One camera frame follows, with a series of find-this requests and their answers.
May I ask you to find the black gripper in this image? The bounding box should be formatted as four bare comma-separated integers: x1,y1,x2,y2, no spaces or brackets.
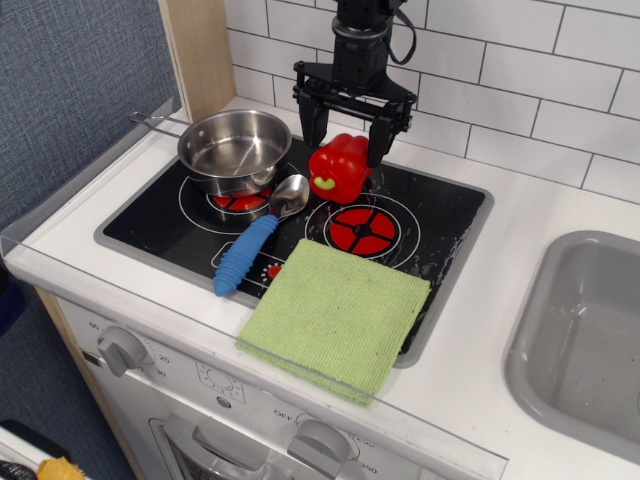
294,27,416,168

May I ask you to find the red toy capsicum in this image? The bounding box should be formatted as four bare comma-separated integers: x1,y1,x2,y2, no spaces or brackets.
308,133,372,205

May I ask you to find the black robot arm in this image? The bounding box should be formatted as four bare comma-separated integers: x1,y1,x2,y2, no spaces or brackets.
293,1,417,168

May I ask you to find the steel saucepan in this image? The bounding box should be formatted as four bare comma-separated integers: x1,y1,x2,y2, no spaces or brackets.
128,109,293,198

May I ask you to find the black toy stovetop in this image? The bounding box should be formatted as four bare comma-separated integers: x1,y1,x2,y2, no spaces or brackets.
95,160,493,368

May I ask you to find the green cloth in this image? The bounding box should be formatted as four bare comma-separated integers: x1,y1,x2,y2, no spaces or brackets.
236,239,431,406

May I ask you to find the grey left oven knob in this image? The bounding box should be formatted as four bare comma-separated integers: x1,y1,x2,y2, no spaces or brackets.
97,326,147,378

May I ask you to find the grey oven knob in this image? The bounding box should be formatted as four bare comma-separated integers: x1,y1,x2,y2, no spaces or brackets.
287,420,351,479
97,326,147,378

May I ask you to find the grey right oven knob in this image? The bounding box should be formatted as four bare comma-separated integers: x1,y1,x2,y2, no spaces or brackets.
287,420,351,479

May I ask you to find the grey sink basin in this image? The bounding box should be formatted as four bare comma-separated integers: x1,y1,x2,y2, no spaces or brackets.
505,231,639,463

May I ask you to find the white toy oven front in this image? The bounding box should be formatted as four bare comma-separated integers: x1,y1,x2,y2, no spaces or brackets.
59,300,420,479

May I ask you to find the yellow black object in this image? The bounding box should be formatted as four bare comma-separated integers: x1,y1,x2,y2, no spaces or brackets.
1,458,86,480

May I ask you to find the spoon with blue handle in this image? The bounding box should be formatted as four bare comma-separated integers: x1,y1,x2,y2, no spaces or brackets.
213,174,311,297

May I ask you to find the wooden side post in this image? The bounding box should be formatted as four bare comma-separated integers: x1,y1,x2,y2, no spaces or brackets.
158,0,237,121

